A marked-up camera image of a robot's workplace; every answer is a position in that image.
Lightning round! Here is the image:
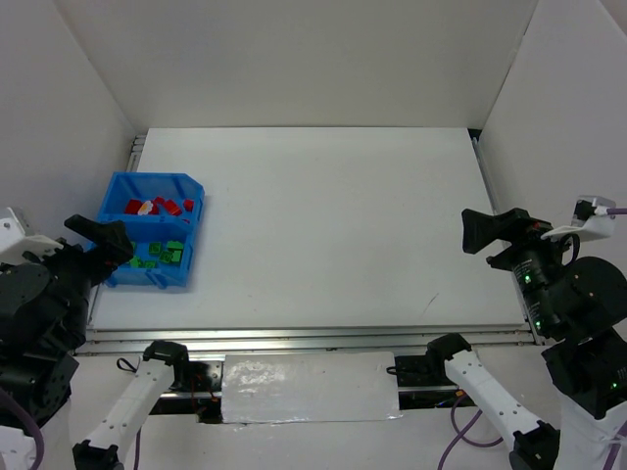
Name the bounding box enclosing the green curved lego piece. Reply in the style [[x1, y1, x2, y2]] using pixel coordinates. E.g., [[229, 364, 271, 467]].
[[166, 240, 184, 252]]

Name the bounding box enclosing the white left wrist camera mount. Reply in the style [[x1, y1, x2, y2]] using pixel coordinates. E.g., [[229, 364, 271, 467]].
[[1, 207, 63, 265]]

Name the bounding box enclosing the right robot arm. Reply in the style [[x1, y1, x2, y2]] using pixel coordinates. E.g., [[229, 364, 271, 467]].
[[426, 200, 626, 469]]

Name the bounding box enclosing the red white flower lego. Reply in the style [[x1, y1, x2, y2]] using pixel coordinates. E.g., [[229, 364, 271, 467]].
[[136, 201, 159, 215]]

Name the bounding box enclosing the aluminium table rail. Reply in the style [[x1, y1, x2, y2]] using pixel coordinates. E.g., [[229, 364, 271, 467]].
[[77, 325, 537, 356]]

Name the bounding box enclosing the red square lego brick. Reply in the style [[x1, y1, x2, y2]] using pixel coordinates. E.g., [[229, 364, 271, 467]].
[[163, 200, 182, 216]]

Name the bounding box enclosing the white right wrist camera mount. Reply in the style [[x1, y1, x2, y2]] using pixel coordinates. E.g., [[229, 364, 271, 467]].
[[541, 196, 616, 242]]

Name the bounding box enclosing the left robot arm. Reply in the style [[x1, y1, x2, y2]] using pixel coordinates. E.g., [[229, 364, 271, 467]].
[[1, 208, 190, 469]]

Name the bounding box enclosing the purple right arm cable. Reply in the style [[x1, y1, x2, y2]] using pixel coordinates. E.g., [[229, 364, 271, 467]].
[[435, 208, 627, 470]]

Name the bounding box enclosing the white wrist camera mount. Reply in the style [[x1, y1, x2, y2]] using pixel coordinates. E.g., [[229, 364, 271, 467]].
[[1, 207, 63, 265], [541, 196, 616, 242]]

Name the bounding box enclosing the blue plastic divided bin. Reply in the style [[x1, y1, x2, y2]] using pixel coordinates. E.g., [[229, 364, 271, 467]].
[[97, 172, 205, 290]]

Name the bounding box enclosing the green square lego brick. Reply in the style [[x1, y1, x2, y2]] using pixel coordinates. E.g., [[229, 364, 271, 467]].
[[148, 242, 162, 257]]

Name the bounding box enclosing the green lego plate piece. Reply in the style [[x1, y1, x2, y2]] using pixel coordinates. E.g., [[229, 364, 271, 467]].
[[127, 257, 158, 269]]

